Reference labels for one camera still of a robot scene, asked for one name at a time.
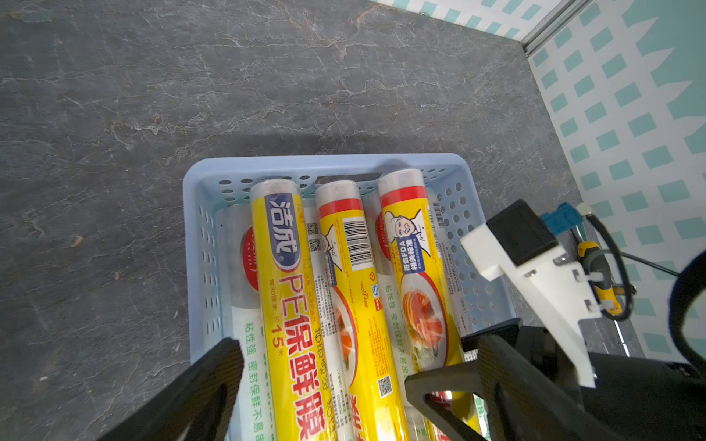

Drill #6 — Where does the white green plastic wrap roll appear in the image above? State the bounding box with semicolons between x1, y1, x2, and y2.
427;187;473;337

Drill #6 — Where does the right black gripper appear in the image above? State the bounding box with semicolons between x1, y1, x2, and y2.
406;322;705;440

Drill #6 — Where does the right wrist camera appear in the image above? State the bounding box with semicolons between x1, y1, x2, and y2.
461;200;603;388

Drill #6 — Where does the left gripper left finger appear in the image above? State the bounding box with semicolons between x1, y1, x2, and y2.
101;338;245;440

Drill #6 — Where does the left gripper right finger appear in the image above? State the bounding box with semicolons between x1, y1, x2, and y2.
478;336;621;441

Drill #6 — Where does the light blue plastic basket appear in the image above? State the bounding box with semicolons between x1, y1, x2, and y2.
183;154;516;360

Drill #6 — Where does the yellow plastic wrap roll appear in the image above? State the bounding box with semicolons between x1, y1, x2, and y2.
250;179;338;440
377;168;484;437
314;180;409;440

